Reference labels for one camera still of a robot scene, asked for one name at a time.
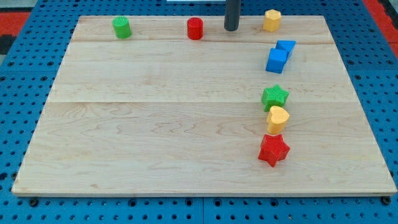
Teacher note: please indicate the yellow hexagon block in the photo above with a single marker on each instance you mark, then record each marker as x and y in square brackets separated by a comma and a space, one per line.
[272, 20]

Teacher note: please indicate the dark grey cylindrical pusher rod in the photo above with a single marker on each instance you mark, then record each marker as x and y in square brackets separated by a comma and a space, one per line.
[232, 14]

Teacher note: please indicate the red star block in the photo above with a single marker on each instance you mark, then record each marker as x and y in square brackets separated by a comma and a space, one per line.
[273, 149]

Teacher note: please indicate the yellow heart block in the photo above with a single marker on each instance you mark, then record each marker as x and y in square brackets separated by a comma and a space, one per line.
[277, 119]

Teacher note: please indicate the green cylinder block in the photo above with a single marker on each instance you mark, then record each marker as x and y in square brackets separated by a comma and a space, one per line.
[121, 27]

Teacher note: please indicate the green star block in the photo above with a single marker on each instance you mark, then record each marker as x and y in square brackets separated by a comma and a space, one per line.
[274, 96]

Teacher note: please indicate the red cylinder block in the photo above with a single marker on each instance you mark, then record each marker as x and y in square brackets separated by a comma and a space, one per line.
[195, 28]

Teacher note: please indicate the light wooden board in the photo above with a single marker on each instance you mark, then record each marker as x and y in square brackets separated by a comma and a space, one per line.
[160, 115]

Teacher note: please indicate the blue cube block rear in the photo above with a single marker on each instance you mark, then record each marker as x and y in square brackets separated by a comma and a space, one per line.
[287, 45]

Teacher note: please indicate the blue cube block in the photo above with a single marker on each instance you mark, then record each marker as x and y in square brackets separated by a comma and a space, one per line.
[287, 45]
[276, 60]

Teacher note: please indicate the blue cube block front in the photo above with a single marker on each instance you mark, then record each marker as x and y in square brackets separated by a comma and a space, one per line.
[276, 60]

